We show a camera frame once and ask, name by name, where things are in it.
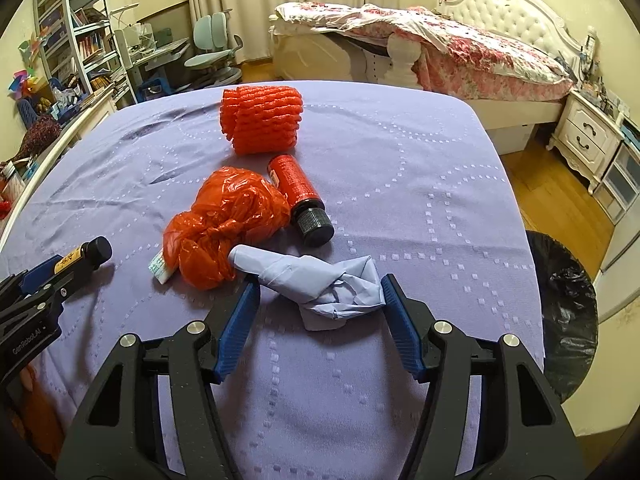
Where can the orange cloth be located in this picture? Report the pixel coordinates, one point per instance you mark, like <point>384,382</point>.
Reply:
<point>42,420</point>

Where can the white green print packet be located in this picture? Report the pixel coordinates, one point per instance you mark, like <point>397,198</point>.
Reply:
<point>161,267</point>

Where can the white nightstand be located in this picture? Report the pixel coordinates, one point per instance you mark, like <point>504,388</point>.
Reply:
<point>582,135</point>

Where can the grey study desk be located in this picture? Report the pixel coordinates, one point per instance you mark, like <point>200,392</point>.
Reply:
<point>165,52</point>

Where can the red bottle with black cap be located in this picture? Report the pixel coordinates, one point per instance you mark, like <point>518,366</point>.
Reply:
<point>295,190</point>

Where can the purple dotted tablecloth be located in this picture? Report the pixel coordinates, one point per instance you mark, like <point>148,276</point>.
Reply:
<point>400,160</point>

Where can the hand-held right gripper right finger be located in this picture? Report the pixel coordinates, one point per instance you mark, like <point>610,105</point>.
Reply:
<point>400,330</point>

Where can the red plastic bag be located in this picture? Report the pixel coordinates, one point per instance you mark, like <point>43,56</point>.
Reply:
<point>225,225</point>

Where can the white storage box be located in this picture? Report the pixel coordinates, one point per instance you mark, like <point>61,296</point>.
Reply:
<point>510,137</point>

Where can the clear plastic drawer unit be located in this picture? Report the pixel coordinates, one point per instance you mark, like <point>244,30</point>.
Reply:
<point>620,175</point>

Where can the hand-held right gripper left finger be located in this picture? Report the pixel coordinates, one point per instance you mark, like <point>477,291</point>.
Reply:
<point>240,330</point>

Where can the white bookshelf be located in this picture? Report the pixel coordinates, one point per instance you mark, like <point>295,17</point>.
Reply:
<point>90,45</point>

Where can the black bag lined trash bin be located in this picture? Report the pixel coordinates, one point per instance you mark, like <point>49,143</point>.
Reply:
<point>565,310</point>

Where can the small dark yellow label bottle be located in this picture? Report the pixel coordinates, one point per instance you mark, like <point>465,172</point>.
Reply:
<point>97,251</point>

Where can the light green desk chair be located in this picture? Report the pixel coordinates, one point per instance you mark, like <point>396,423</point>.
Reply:
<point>212,25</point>

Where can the colourful pinwheel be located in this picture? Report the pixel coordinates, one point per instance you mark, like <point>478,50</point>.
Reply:
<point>25,75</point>

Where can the pink floral quilt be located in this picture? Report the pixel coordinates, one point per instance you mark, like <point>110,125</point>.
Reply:
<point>475,60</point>

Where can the bed with floral bedding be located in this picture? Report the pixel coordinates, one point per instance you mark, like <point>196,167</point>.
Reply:
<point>520,15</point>

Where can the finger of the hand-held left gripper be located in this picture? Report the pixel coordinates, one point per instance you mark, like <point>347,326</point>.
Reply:
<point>40,271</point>
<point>75,279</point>

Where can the light blue cloth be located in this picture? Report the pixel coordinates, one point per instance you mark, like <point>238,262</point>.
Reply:
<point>310,280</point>

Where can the blue stool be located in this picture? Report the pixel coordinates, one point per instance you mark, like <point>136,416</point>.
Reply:
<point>155,87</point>

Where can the red foam fruit net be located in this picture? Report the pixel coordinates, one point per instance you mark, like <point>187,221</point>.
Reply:
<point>262,120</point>

